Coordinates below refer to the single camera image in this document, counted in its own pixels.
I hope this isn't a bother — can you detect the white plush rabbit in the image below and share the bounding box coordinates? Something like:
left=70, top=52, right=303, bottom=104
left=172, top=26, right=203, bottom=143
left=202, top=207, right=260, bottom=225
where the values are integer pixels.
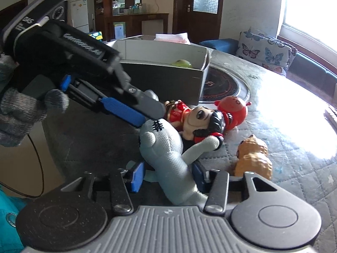
left=139, top=115, right=221, bottom=209

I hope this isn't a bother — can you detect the red dressed doll figure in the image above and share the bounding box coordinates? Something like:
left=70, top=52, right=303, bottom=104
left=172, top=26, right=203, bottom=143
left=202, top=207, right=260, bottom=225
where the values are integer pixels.
left=164, top=100, right=226, bottom=146

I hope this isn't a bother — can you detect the orange bumpy animal toy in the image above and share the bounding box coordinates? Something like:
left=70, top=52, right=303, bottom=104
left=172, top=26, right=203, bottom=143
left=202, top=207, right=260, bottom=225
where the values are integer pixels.
left=234, top=134, right=273, bottom=180

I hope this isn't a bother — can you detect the green round toy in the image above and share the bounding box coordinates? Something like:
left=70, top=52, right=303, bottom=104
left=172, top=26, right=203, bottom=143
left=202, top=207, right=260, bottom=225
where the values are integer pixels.
left=171, top=59, right=193, bottom=68

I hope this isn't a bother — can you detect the red round pig toy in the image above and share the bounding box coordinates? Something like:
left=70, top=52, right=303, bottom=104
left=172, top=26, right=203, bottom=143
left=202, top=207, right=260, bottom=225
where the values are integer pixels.
left=214, top=95, right=251, bottom=131

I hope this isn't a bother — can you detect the grey gloved left hand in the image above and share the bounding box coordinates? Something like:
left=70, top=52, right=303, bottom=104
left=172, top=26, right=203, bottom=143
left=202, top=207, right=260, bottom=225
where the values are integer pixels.
left=0, top=54, right=70, bottom=148

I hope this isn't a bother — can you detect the grey cardboard box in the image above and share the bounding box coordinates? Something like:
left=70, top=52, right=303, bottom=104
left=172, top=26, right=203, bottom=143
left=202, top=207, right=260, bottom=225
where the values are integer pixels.
left=106, top=35, right=211, bottom=105

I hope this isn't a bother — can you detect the white refrigerator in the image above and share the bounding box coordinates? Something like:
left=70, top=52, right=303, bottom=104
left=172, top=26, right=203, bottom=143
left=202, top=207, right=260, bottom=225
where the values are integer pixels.
left=69, top=0, right=90, bottom=33

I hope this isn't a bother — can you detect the blue yellow dotted box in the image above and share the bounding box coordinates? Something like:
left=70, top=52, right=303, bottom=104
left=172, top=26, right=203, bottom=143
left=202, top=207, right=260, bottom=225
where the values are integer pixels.
left=88, top=31, right=103, bottom=41

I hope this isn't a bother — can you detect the pink white plastic bag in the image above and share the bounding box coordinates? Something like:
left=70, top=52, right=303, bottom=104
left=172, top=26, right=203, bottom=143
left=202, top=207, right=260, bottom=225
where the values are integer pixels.
left=155, top=33, right=191, bottom=44

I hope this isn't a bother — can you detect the dark wooden cabinet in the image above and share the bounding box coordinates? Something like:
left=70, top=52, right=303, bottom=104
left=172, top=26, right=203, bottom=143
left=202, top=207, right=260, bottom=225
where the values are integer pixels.
left=94, top=0, right=169, bottom=41

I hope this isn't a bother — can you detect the dark wooden door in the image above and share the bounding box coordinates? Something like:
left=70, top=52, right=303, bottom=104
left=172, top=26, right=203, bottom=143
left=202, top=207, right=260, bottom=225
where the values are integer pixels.
left=173, top=0, right=223, bottom=43

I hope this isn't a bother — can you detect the butterfly print pillow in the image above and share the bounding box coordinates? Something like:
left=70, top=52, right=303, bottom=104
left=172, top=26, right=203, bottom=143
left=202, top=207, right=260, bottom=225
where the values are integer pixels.
left=236, top=28, right=298, bottom=77

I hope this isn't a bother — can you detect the grey remote control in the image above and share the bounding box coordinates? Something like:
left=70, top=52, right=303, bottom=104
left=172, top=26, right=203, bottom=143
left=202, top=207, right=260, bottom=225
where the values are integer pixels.
left=324, top=105, right=337, bottom=129

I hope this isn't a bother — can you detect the blue sofa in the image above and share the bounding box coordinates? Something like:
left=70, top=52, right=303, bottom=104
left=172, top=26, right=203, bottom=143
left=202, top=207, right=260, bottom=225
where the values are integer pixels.
left=200, top=38, right=336, bottom=103

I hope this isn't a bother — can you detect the window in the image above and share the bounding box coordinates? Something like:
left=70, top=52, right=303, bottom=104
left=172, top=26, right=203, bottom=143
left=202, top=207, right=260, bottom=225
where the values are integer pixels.
left=279, top=0, right=336, bottom=66

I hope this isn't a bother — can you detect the black cable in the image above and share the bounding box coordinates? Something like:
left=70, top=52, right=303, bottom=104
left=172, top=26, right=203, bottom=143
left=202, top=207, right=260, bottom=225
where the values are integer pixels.
left=0, top=133, right=46, bottom=199

